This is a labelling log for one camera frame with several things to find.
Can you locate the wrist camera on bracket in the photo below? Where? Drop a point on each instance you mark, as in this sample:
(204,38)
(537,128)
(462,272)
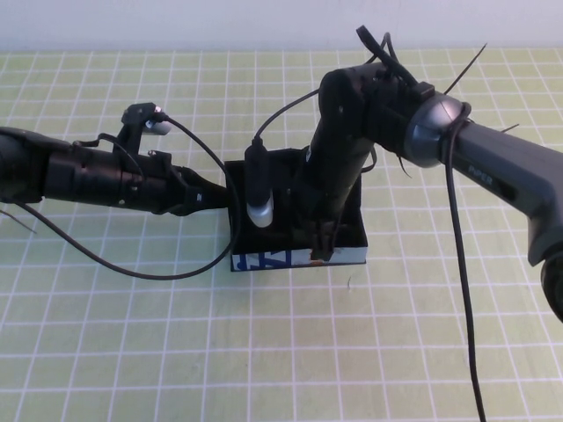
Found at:
(136,112)
(259,211)

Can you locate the black printed glasses case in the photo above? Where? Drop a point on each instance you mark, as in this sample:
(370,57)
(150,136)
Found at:
(281,215)

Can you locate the green white-grid tablecloth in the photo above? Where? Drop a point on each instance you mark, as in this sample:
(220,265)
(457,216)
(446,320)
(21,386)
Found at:
(308,351)

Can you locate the black zip tie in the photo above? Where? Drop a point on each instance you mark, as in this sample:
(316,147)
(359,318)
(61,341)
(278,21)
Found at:
(466,68)
(19,222)
(404,169)

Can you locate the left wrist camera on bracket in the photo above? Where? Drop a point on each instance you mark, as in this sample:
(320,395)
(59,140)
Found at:
(136,112)

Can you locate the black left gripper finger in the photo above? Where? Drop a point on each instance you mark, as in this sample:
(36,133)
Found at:
(211,185)
(200,198)

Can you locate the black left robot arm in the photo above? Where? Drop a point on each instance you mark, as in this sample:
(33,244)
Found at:
(88,176)

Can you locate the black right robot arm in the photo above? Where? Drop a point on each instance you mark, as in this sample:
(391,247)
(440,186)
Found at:
(506,162)

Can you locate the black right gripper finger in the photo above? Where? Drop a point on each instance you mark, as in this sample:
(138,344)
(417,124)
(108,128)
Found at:
(329,244)
(317,242)

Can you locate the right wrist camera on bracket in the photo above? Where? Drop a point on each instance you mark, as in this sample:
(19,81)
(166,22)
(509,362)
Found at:
(259,211)

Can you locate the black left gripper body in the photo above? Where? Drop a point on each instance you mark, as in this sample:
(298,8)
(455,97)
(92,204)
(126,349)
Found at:
(171,193)

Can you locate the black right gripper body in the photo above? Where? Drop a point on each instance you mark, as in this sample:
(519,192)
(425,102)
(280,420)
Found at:
(321,198)

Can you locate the small dark thread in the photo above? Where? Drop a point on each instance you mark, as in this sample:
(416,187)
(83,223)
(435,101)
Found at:
(349,285)

